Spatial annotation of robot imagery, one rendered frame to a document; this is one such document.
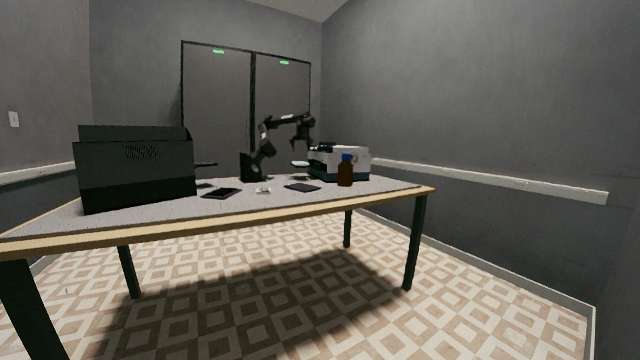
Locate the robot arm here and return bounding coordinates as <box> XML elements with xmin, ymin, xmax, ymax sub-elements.
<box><xmin>246</xmin><ymin>110</ymin><xmax>316</xmax><ymax>169</ymax></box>

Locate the brown bottle with blue cap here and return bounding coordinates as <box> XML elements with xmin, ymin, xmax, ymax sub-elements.
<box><xmin>337</xmin><ymin>153</ymin><xmax>353</xmax><ymax>187</ymax></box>

